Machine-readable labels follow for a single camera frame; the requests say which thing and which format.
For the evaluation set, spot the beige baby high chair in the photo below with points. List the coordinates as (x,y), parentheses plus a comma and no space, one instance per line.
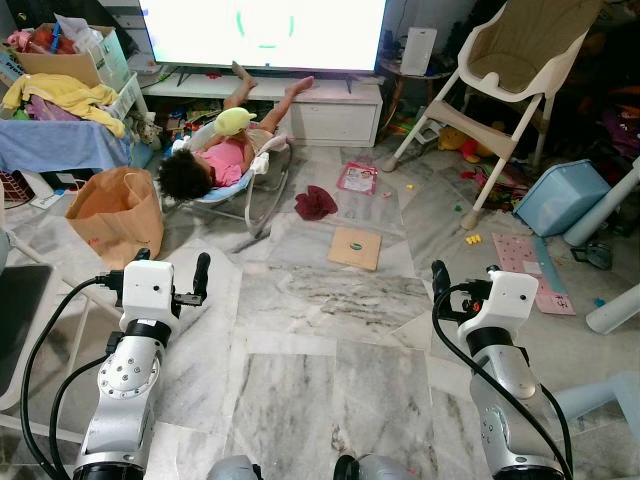
(520,45)

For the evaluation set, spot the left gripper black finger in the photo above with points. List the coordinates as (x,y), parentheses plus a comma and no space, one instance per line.
(141,257)
(202,272)

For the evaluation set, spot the small black floor object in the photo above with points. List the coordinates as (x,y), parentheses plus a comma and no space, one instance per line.
(592,257)

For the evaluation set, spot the black seat chair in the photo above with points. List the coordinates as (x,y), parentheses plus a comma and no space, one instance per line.
(20,310)

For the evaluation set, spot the small white plastic table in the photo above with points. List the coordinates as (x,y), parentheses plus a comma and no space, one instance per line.
(600,215)

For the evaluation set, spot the blue cloth cover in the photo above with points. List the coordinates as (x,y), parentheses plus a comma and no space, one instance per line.
(60,145)

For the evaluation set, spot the white plastic basket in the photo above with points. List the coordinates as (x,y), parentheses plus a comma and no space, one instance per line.
(130,95)

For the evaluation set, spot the flat brown cardboard piece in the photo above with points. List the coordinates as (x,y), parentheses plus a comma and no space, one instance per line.
(355,248)

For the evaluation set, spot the pale plastic stool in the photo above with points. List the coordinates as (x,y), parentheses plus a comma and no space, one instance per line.
(600,395)

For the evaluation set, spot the pink packet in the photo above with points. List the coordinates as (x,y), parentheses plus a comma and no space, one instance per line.
(357,178)

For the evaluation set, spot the white upright device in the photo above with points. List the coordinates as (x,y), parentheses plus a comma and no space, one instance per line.
(418,50)

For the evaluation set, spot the yellow green plush toy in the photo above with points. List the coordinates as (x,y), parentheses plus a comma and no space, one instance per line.
(235,122)

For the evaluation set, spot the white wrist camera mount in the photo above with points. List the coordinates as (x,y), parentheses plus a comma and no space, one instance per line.
(505,300)
(148,290)

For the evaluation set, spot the brown paper bag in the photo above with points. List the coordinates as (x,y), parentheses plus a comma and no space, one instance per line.
(115,215)

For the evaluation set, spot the dark red cloth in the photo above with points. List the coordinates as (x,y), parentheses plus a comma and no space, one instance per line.
(316,203)

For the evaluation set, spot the large flat television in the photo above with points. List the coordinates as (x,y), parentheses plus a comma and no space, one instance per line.
(300,30)

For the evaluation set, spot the white television cabinet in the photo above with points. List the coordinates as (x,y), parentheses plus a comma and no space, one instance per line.
(330,115)

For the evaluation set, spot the pink patterned sheet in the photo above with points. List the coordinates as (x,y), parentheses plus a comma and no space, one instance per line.
(550,290)

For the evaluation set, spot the grey right robot leg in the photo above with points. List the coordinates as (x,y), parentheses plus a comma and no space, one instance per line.
(385,470)

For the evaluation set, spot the grey robot leg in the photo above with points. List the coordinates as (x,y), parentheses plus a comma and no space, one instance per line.
(385,470)
(235,470)

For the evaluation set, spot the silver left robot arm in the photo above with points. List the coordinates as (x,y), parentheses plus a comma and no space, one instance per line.
(125,385)

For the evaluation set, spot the yellow toy blocks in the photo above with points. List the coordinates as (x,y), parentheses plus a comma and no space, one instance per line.
(473,240)

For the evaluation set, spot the child in pink top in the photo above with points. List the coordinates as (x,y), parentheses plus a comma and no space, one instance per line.
(228,160)

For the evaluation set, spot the yellow towel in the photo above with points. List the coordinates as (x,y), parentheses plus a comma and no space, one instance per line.
(60,92)

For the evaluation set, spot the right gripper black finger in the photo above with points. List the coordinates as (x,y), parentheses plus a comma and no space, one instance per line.
(493,270)
(440,280)

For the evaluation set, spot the yellow orange plush toy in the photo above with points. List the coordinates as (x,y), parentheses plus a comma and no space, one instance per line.
(455,140)

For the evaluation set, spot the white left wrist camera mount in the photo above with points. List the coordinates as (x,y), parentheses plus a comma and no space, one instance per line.
(148,290)

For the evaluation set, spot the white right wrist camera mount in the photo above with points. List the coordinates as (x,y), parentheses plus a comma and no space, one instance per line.
(505,300)

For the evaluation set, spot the blue plastic bin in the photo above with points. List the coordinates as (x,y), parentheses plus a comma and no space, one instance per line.
(560,200)

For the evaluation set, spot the grey left robot leg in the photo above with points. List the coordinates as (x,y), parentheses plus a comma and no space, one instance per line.
(235,470)

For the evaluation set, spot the cardboard box with clutter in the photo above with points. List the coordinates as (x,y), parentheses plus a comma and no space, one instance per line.
(60,65)

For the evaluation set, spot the baby bouncer seat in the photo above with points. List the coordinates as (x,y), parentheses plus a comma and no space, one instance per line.
(225,190)

